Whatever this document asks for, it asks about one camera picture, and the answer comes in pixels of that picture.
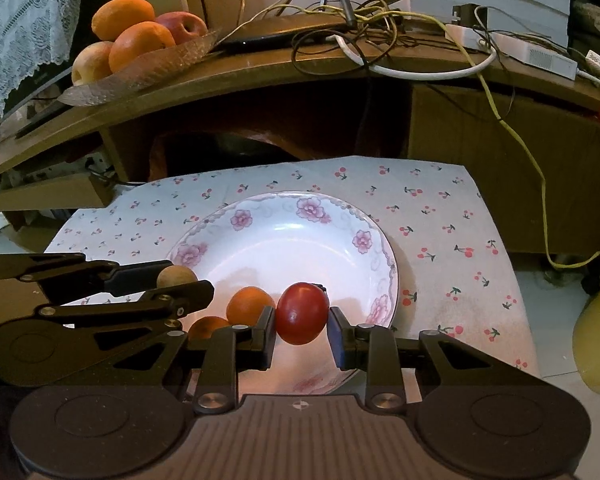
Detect cherry print cloth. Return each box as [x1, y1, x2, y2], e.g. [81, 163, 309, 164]
[44, 155, 542, 378]

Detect white power strip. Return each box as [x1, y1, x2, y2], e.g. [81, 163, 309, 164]
[444, 22, 579, 81]

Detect clear glass fruit dish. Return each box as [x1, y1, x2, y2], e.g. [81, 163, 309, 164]
[60, 27, 222, 107]

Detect wooden desk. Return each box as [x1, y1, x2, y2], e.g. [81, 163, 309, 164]
[0, 30, 600, 261]

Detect large orange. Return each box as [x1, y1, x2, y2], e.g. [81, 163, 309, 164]
[108, 21, 177, 74]
[91, 0, 157, 42]

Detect red apple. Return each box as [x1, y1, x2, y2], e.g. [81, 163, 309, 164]
[155, 11, 208, 43]

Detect small orange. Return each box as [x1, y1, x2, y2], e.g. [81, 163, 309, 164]
[186, 315, 232, 342]
[226, 286, 277, 327]

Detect black router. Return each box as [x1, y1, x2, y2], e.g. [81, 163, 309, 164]
[219, 0, 422, 52]

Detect red tomato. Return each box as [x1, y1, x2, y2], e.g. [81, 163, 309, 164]
[275, 282, 331, 347]

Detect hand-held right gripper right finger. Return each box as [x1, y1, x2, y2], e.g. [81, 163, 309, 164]
[327, 305, 551, 411]

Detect white floral plate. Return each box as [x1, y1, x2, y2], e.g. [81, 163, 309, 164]
[166, 191, 400, 395]

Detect yellow apple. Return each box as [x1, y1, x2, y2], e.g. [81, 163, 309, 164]
[71, 41, 115, 86]

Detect black power adapter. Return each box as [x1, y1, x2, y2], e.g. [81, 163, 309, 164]
[452, 3, 487, 26]

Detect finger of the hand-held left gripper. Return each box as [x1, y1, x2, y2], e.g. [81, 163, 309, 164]
[36, 279, 216, 377]
[0, 252, 174, 300]

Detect tangle of black cables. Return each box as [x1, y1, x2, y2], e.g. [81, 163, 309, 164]
[290, 2, 518, 123]

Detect small brown round fruit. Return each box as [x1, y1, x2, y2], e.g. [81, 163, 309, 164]
[156, 265, 199, 291]

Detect white cable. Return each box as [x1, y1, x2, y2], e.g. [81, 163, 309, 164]
[334, 34, 497, 81]

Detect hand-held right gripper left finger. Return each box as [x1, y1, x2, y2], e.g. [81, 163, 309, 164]
[187, 305, 279, 413]

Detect white lace cloth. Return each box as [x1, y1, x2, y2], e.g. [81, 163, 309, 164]
[0, 0, 87, 113]

